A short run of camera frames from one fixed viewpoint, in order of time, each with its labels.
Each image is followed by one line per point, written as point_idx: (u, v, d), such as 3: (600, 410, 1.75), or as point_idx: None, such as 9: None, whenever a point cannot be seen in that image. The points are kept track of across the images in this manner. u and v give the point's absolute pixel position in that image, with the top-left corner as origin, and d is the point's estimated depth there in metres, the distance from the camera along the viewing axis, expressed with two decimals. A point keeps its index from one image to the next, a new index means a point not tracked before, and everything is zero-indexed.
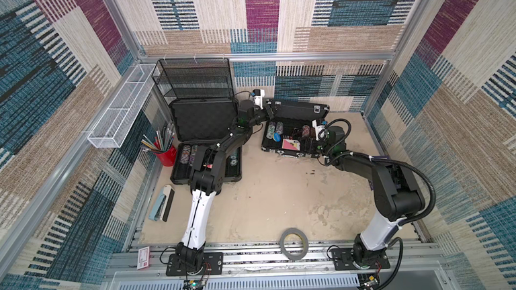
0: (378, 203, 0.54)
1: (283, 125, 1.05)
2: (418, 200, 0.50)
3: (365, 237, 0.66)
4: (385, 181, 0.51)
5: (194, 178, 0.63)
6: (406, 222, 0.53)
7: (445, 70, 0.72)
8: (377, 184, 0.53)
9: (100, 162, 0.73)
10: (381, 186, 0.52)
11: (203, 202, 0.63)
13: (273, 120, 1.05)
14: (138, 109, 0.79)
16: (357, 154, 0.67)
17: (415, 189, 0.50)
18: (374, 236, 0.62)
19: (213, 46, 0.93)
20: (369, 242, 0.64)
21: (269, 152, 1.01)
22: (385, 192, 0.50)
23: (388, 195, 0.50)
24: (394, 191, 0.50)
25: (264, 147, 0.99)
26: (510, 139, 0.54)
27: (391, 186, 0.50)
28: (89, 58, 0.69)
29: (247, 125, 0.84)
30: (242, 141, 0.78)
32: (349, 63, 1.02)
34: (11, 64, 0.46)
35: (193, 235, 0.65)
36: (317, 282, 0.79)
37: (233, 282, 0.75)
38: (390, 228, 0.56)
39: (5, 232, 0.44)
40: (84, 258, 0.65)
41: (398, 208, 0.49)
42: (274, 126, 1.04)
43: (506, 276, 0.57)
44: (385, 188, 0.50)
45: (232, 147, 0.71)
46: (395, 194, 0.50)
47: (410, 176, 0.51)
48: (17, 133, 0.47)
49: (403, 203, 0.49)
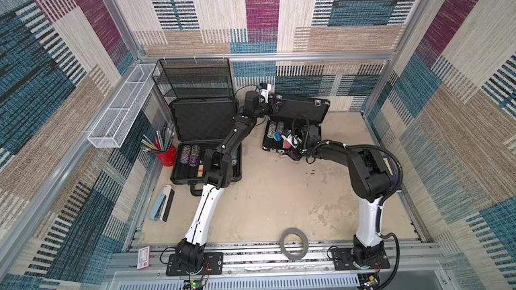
0: (355, 186, 0.60)
1: (283, 125, 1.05)
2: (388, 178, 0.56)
3: (361, 235, 0.67)
4: (359, 166, 0.56)
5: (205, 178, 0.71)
6: (384, 201, 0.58)
7: (445, 69, 0.72)
8: (351, 169, 0.59)
9: (100, 162, 0.73)
10: (355, 172, 0.58)
11: (212, 196, 0.70)
13: (273, 120, 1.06)
14: (138, 109, 0.79)
16: (333, 142, 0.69)
17: (385, 170, 0.57)
18: (366, 229, 0.64)
19: (213, 46, 0.93)
20: (363, 237, 0.66)
21: (271, 151, 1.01)
22: (359, 176, 0.57)
23: (361, 178, 0.56)
24: (367, 174, 0.56)
25: (264, 147, 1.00)
26: (510, 139, 0.54)
27: (364, 170, 0.56)
28: (89, 58, 0.69)
29: (252, 116, 0.88)
30: (247, 132, 0.82)
32: (348, 64, 1.03)
34: (11, 64, 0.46)
35: (197, 231, 0.68)
36: (317, 282, 0.79)
37: (233, 282, 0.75)
38: (375, 212, 0.60)
39: (5, 231, 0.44)
40: (84, 258, 0.65)
41: (371, 188, 0.55)
42: (274, 126, 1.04)
43: (506, 276, 0.57)
44: (359, 172, 0.56)
45: (237, 143, 0.76)
46: (368, 176, 0.56)
47: (379, 158, 0.58)
48: (17, 133, 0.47)
49: (375, 184, 0.55)
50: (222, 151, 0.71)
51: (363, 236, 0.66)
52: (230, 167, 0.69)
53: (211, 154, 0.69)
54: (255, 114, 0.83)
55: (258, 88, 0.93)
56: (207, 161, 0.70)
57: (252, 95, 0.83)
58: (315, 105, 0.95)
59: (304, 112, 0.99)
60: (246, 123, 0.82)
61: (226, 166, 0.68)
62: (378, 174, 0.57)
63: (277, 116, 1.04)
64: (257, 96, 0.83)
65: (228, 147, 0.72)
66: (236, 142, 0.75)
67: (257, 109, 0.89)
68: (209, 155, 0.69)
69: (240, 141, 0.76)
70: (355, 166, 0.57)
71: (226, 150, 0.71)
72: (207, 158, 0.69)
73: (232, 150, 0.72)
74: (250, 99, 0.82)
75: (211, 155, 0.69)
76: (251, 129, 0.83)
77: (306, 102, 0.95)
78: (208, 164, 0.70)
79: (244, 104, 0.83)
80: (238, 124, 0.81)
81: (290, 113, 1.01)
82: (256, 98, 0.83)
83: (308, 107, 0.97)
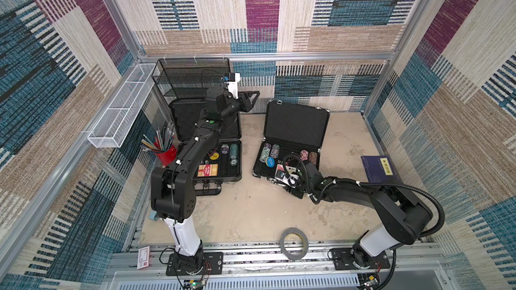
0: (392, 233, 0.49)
1: (279, 148, 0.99)
2: (425, 211, 0.47)
3: (365, 245, 0.64)
4: (390, 207, 0.47)
5: (158, 209, 0.52)
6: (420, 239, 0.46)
7: (445, 69, 0.72)
8: (380, 211, 0.49)
9: (100, 162, 0.73)
10: (388, 215, 0.47)
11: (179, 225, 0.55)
13: (269, 143, 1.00)
14: (138, 109, 0.79)
16: (340, 180, 0.65)
17: (417, 203, 0.48)
18: (377, 246, 0.60)
19: (213, 46, 0.93)
20: (369, 248, 0.63)
21: (261, 178, 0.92)
22: (396, 219, 0.46)
23: (400, 221, 0.46)
24: (402, 213, 0.46)
25: (256, 172, 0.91)
26: (510, 139, 0.54)
27: (398, 211, 0.47)
28: (89, 58, 0.69)
29: (220, 119, 0.69)
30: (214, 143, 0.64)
32: (348, 63, 1.02)
34: (11, 64, 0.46)
35: (184, 249, 0.62)
36: (317, 282, 0.79)
37: (234, 281, 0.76)
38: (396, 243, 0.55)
39: (5, 231, 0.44)
40: (84, 258, 0.65)
41: (414, 229, 0.45)
42: (269, 150, 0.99)
43: (506, 276, 0.57)
44: (393, 215, 0.46)
45: (198, 159, 0.56)
46: (406, 217, 0.47)
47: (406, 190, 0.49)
48: (17, 133, 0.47)
49: (418, 221, 0.46)
50: (175, 168, 0.51)
51: (372, 250, 0.63)
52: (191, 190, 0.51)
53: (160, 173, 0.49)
54: (223, 115, 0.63)
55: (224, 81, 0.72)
56: (156, 186, 0.50)
57: (216, 92, 0.64)
58: (315, 109, 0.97)
59: (304, 124, 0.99)
60: (211, 134, 0.62)
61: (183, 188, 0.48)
62: (412, 209, 0.48)
63: (275, 135, 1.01)
64: (222, 92, 0.64)
65: (186, 163, 0.52)
66: (199, 155, 0.56)
67: (223, 109, 0.70)
68: (158, 176, 0.49)
69: (205, 154, 0.60)
70: (386, 209, 0.47)
71: (183, 168, 0.51)
72: (155, 179, 0.50)
73: (193, 167, 0.54)
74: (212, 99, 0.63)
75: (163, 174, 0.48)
76: (219, 137, 0.66)
77: (306, 109, 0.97)
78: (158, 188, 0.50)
79: (207, 107, 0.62)
80: (201, 132, 0.62)
81: (285, 129, 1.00)
82: (220, 95, 0.64)
83: (309, 114, 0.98)
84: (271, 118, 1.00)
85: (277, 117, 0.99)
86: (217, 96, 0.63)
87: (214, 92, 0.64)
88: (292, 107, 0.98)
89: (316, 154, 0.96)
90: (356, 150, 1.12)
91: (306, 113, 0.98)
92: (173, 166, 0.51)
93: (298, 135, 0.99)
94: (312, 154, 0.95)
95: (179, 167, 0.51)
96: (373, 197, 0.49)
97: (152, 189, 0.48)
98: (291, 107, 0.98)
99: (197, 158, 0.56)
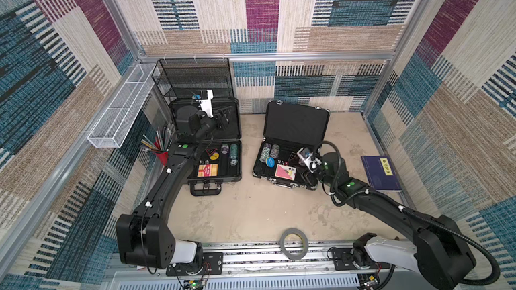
0: (425, 270, 0.45)
1: (279, 148, 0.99)
2: (470, 262, 0.43)
3: (370, 250, 0.64)
4: (438, 252, 0.41)
5: (130, 261, 0.44)
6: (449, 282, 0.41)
7: (445, 69, 0.72)
8: (422, 251, 0.43)
9: (100, 162, 0.73)
10: (432, 258, 0.42)
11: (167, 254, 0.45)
13: (269, 143, 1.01)
14: (138, 109, 0.79)
16: (373, 192, 0.58)
17: (464, 249, 0.43)
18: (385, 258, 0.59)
19: (213, 46, 0.93)
20: (373, 253, 0.63)
21: (261, 178, 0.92)
22: (439, 266, 0.41)
23: (443, 270, 0.41)
24: (447, 260, 0.41)
25: (255, 173, 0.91)
26: (510, 139, 0.54)
27: (443, 257, 0.41)
28: (89, 59, 0.69)
29: (195, 140, 0.62)
30: (189, 166, 0.56)
32: (348, 64, 1.03)
34: (11, 64, 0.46)
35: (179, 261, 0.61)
36: (317, 282, 0.79)
37: (233, 281, 0.79)
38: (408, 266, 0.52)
39: (5, 232, 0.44)
40: (84, 258, 0.65)
41: (454, 279, 0.41)
42: (269, 150, 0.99)
43: (506, 276, 0.57)
44: (439, 261, 0.41)
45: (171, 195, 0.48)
46: (450, 266, 0.41)
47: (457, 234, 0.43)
48: (17, 133, 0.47)
49: (459, 270, 0.42)
50: (145, 214, 0.43)
51: (377, 256, 0.62)
52: (164, 235, 0.43)
53: (127, 223, 0.41)
54: (195, 136, 0.60)
55: (195, 100, 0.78)
56: (123, 239, 0.42)
57: (189, 114, 0.57)
58: (315, 109, 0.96)
59: (304, 124, 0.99)
60: (185, 161, 0.54)
61: (155, 235, 0.41)
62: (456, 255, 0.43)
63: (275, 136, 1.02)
64: (194, 113, 0.57)
65: (158, 205, 0.44)
66: (170, 192, 0.48)
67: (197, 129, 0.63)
68: (126, 226, 0.41)
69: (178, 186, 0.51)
70: (433, 254, 0.41)
71: (153, 212, 0.43)
72: (123, 228, 0.41)
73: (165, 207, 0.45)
74: (184, 123, 0.56)
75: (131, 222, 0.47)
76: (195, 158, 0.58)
77: (306, 109, 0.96)
78: (125, 239, 0.42)
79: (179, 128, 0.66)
80: (176, 160, 0.55)
81: (284, 129, 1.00)
82: (193, 117, 0.57)
83: (309, 115, 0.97)
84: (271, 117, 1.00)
85: (276, 117, 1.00)
86: (189, 117, 0.56)
87: (187, 115, 0.57)
88: (292, 107, 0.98)
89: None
90: (356, 150, 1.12)
91: (305, 113, 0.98)
92: (142, 211, 0.43)
93: (297, 136, 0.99)
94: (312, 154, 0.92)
95: (150, 211, 0.43)
96: (422, 238, 0.42)
97: (121, 243, 0.42)
98: (291, 108, 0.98)
99: (170, 195, 0.48)
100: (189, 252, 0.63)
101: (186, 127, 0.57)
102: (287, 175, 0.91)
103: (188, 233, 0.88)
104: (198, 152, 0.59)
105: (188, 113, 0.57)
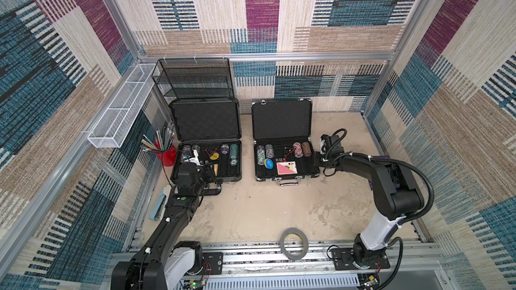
0: (378, 203, 0.54)
1: (272, 148, 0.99)
2: (418, 199, 0.50)
3: (365, 237, 0.66)
4: (385, 181, 0.51)
5: None
6: (406, 221, 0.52)
7: (445, 70, 0.72)
8: (376, 183, 0.54)
9: (100, 162, 0.73)
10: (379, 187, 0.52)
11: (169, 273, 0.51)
13: (261, 143, 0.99)
14: (138, 109, 0.79)
16: (356, 154, 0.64)
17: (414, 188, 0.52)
18: (373, 234, 0.62)
19: (213, 46, 0.93)
20: (367, 240, 0.65)
21: (265, 180, 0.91)
22: (383, 190, 0.51)
23: (386, 194, 0.50)
24: (392, 190, 0.50)
25: (258, 178, 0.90)
26: (510, 139, 0.54)
27: (389, 186, 0.51)
28: (89, 59, 0.69)
29: (193, 195, 0.66)
30: (187, 218, 0.59)
32: (348, 64, 1.03)
34: (11, 64, 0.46)
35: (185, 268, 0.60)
36: (317, 282, 0.79)
37: (233, 281, 0.79)
38: (390, 227, 0.56)
39: (5, 231, 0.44)
40: (84, 258, 0.65)
41: (397, 207, 0.49)
42: (263, 151, 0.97)
43: (506, 276, 0.57)
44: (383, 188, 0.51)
45: (169, 244, 0.49)
46: (394, 192, 0.51)
47: (409, 176, 0.52)
48: (17, 133, 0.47)
49: (403, 202, 0.50)
50: (144, 260, 0.43)
51: (369, 244, 0.64)
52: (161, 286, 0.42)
53: (124, 269, 0.41)
54: (195, 191, 0.68)
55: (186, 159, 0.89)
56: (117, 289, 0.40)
57: (189, 168, 0.64)
58: (297, 102, 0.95)
59: (292, 119, 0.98)
60: (184, 209, 0.58)
61: (152, 282, 0.40)
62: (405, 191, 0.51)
63: (267, 136, 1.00)
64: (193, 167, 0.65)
65: (156, 251, 0.45)
66: (169, 238, 0.50)
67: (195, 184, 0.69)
68: (122, 274, 0.40)
69: (175, 237, 0.53)
70: (381, 180, 0.52)
71: (152, 258, 0.44)
72: (118, 277, 0.40)
73: (164, 253, 0.47)
74: (185, 174, 0.62)
75: (128, 269, 0.41)
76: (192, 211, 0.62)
77: (288, 103, 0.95)
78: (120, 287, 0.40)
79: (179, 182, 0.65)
80: (175, 211, 0.57)
81: (278, 128, 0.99)
82: (192, 172, 0.65)
83: (291, 108, 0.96)
84: (256, 118, 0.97)
85: (263, 117, 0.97)
86: (189, 169, 0.64)
87: (187, 168, 0.65)
88: (273, 103, 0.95)
89: (309, 145, 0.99)
90: (356, 150, 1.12)
91: (289, 107, 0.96)
92: (141, 258, 0.44)
93: (289, 131, 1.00)
94: (305, 144, 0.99)
95: (149, 257, 0.44)
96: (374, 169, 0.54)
97: None
98: (275, 105, 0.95)
99: (169, 242, 0.49)
100: (187, 259, 0.61)
101: (187, 180, 0.63)
102: (289, 170, 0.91)
103: (188, 233, 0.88)
104: (195, 205, 0.63)
105: (189, 167, 0.65)
